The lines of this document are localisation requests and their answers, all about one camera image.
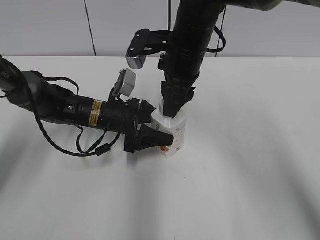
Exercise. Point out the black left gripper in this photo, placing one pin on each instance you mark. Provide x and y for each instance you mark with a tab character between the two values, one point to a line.
122	117

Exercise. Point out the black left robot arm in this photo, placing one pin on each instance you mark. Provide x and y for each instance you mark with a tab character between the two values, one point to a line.
51	103

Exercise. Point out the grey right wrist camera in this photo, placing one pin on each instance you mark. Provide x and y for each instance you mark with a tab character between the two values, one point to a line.
134	55

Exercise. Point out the white yogurt bottle strawberry label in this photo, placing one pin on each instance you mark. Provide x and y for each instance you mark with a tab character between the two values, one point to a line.
174	126

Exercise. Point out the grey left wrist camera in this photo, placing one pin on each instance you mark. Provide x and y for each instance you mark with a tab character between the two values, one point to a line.
125	83

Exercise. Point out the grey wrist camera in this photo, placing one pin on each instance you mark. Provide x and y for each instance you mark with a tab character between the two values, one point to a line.
125	83
134	55

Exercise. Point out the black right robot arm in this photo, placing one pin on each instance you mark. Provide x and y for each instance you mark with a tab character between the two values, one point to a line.
188	44

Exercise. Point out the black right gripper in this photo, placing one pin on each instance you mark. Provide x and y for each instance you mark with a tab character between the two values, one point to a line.
176	93

